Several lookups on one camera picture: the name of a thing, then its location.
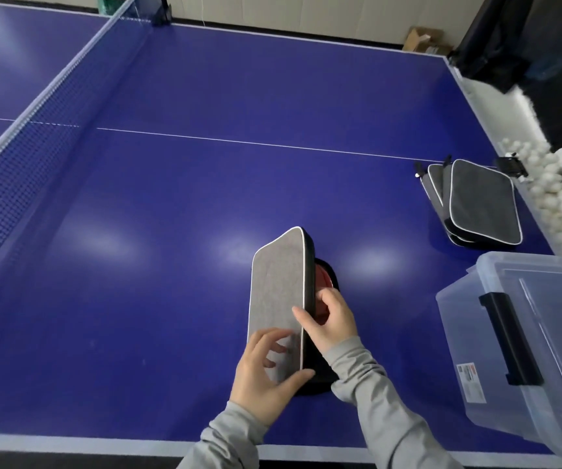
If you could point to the person's left forearm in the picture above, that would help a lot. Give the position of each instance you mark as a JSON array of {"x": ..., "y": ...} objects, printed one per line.
[{"x": 222, "y": 444}]

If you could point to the black table edge clamp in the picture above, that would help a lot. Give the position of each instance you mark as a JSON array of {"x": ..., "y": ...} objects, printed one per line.
[{"x": 511, "y": 166}]

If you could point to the brown cardboard box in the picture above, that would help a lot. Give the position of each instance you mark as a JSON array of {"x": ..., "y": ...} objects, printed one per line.
[{"x": 420, "y": 41}]

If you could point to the person's left hand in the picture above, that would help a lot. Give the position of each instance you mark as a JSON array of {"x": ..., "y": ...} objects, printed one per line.
[{"x": 256, "y": 385}]

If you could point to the blue table tennis net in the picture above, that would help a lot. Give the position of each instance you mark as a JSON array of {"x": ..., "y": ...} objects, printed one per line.
[{"x": 17, "y": 166}]

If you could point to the black net post clamp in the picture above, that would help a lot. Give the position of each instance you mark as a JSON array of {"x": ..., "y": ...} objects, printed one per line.
[{"x": 160, "y": 9}]

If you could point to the green waste bin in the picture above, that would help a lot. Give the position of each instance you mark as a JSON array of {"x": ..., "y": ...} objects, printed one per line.
[{"x": 107, "y": 4}]

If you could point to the clear plastic box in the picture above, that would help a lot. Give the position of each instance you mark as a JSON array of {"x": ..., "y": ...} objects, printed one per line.
[{"x": 461, "y": 337}]

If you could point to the person's right forearm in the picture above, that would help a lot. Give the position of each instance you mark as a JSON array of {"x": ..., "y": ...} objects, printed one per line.
[{"x": 383, "y": 415}]

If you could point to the person's right hand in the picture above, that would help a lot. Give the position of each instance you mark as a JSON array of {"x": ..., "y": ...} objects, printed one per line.
[{"x": 334, "y": 322}]

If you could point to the white ball collection tray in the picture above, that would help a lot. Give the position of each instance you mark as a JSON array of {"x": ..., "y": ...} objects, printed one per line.
[{"x": 486, "y": 100}]

